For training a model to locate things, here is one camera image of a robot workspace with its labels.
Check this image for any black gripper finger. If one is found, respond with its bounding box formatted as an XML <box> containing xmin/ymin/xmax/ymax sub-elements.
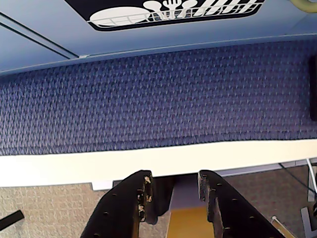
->
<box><xmin>80</xmin><ymin>170</ymin><xmax>174</xmax><ymax>238</ymax></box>
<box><xmin>197</xmin><ymin>169</ymin><xmax>283</xmax><ymax>238</ymax></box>

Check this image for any yellow wooden board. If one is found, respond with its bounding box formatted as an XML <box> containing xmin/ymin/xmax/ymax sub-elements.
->
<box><xmin>168</xmin><ymin>208</ymin><xmax>214</xmax><ymax>238</ymax></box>

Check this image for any grey metal desk leg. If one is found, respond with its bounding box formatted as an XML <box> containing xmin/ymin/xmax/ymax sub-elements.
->
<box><xmin>300</xmin><ymin>173</ymin><xmax>317</xmax><ymax>238</ymax></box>

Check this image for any black flat strip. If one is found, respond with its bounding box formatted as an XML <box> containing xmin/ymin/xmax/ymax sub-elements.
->
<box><xmin>0</xmin><ymin>210</ymin><xmax>25</xmax><ymax>228</ymax></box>

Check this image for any blue woven mat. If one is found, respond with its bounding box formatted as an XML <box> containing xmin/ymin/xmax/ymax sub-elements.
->
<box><xmin>0</xmin><ymin>39</ymin><xmax>317</xmax><ymax>157</ymax></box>

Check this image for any blue toy kitchen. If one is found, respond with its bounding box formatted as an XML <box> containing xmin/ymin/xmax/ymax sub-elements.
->
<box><xmin>0</xmin><ymin>0</ymin><xmax>317</xmax><ymax>75</ymax></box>

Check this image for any thin black cable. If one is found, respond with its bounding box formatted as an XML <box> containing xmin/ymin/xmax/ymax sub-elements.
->
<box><xmin>278</xmin><ymin>162</ymin><xmax>317</xmax><ymax>194</ymax></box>

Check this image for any thin white cable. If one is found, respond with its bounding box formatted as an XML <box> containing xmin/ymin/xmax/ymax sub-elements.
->
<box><xmin>306</xmin><ymin>158</ymin><xmax>317</xmax><ymax>191</ymax></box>

